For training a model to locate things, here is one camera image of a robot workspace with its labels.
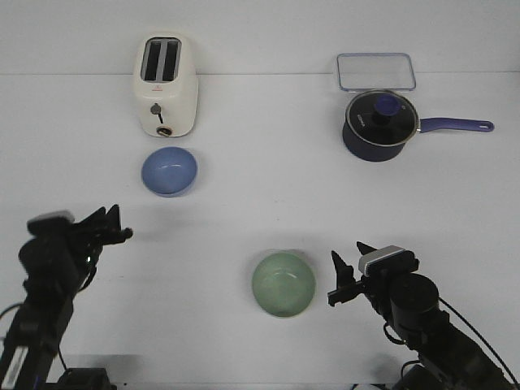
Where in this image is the white two-slot toaster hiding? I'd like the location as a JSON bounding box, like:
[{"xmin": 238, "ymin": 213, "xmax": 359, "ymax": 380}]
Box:
[{"xmin": 132, "ymin": 32, "xmax": 199, "ymax": 138}]

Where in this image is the blue bowl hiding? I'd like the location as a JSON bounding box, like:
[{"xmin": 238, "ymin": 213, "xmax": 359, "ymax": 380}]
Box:
[{"xmin": 141, "ymin": 146, "xmax": 198, "ymax": 197}]

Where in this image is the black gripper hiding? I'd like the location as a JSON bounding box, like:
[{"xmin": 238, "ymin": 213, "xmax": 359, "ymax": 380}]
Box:
[
  {"xmin": 68, "ymin": 205, "xmax": 133, "ymax": 258},
  {"xmin": 327, "ymin": 241, "xmax": 390, "ymax": 319}
]

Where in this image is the clear plastic container lid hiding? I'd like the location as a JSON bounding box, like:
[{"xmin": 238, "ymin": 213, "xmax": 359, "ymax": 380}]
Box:
[{"xmin": 336, "ymin": 53, "xmax": 417, "ymax": 92}]

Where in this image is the dark blue saucepan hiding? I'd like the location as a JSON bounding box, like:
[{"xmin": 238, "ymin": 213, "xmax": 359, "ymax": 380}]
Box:
[{"xmin": 342, "ymin": 117, "xmax": 495, "ymax": 163}]

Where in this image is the glass pot lid blue knob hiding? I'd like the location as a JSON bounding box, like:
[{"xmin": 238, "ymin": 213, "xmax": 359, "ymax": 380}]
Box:
[{"xmin": 344, "ymin": 90, "xmax": 420, "ymax": 146}]

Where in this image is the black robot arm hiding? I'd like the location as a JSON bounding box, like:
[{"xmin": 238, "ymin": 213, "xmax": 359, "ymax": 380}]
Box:
[
  {"xmin": 1, "ymin": 205, "xmax": 133, "ymax": 389},
  {"xmin": 327, "ymin": 242, "xmax": 519, "ymax": 389}
]

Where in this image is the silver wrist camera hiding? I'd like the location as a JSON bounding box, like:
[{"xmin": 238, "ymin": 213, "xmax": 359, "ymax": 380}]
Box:
[
  {"xmin": 358, "ymin": 245, "xmax": 419, "ymax": 277},
  {"xmin": 27, "ymin": 210, "xmax": 75, "ymax": 236}
]

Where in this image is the green bowl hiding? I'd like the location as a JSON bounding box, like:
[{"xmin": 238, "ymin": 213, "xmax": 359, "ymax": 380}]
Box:
[{"xmin": 251, "ymin": 251, "xmax": 316, "ymax": 319}]

